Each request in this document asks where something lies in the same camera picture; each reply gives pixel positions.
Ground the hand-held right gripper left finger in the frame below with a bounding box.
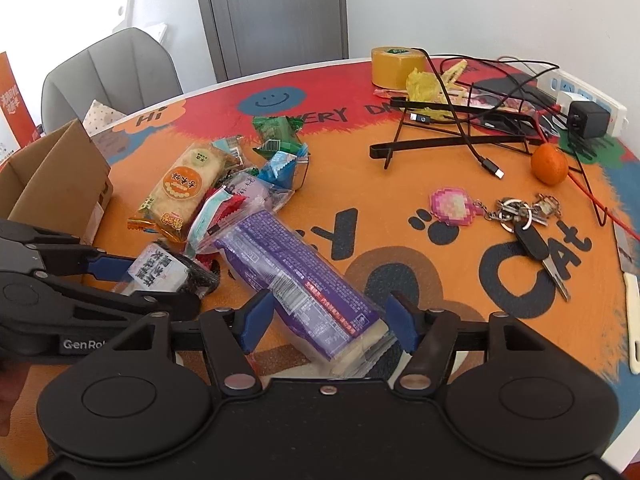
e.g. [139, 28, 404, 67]
[107, 290, 276, 393]

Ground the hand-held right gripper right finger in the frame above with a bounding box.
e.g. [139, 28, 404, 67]
[385, 291, 538, 392]

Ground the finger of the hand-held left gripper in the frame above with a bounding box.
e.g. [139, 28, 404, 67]
[0, 219, 137, 282]
[0, 269, 202, 333]

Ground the black and white snack packet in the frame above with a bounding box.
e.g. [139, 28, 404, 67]
[112, 241, 221, 302]

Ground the long purple snack packet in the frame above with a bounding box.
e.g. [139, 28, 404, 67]
[212, 210, 397, 379]

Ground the brown cardboard box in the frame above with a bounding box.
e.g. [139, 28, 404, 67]
[0, 119, 114, 261]

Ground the rice cracker pack orange label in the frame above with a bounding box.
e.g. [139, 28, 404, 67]
[127, 141, 237, 241]

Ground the blue candy packet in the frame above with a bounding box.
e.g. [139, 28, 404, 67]
[257, 152, 299, 187]

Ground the white teal packet red edge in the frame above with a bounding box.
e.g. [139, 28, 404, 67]
[187, 191, 251, 257]

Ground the light purple snack packet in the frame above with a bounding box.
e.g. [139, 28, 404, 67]
[220, 170, 294, 214]

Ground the dotted beige cushion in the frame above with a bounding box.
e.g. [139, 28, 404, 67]
[82, 100, 127, 137]

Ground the black car key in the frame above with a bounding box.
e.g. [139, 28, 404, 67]
[513, 223, 551, 261]

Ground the small multicolour snack packet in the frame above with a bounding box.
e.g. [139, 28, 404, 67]
[212, 135, 246, 167]

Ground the green packet with barcode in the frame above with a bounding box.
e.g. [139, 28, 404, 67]
[252, 137, 309, 162]

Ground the black metal stand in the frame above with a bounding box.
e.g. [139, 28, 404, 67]
[369, 96, 557, 171]

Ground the small figure key charm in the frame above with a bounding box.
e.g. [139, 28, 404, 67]
[534, 194, 562, 219]

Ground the orange poster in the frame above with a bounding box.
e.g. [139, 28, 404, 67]
[0, 51, 40, 162]

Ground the grey chair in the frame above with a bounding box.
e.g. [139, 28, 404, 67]
[41, 27, 184, 134]

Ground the green candy packet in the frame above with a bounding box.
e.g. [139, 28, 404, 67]
[252, 116, 301, 144]

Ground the orange tangerine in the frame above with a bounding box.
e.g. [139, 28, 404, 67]
[530, 143, 570, 185]

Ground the red snack stick wrapper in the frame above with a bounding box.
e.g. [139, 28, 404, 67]
[374, 87, 417, 102]

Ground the yellow plastic bag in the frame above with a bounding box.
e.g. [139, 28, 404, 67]
[406, 67, 452, 122]

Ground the yellow tape roll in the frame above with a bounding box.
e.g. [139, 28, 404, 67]
[371, 46, 426, 90]

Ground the black phone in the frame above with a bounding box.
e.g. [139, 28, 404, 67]
[472, 73, 557, 136]

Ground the yellow plastic clip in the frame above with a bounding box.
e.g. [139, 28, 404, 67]
[442, 59, 469, 87]

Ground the black power adapter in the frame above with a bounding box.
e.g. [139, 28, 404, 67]
[567, 101, 612, 139]

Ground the white power strip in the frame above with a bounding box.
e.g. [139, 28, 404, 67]
[530, 66, 629, 137]

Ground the grey door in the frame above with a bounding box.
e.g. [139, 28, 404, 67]
[191, 0, 350, 83]

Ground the key ring with keys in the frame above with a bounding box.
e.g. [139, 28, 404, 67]
[481, 195, 572, 304]

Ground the black usb cable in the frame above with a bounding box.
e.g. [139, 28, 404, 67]
[409, 49, 562, 182]

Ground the red wire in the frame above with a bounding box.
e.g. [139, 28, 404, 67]
[534, 114, 640, 242]

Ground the white handled knife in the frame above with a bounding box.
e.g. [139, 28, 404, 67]
[613, 222, 640, 376]

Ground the white wall fixture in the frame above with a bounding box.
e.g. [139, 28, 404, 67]
[116, 0, 139, 32]

